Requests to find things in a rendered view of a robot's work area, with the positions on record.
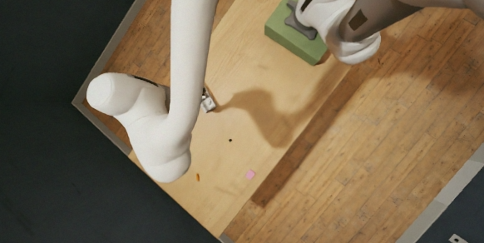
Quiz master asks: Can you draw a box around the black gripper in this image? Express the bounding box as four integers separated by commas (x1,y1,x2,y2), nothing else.
202,88,209,97

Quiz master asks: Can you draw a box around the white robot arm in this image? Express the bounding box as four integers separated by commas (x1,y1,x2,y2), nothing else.
86,0,484,183

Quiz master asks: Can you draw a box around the pink flat block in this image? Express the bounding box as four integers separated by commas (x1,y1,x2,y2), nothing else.
245,169,255,179

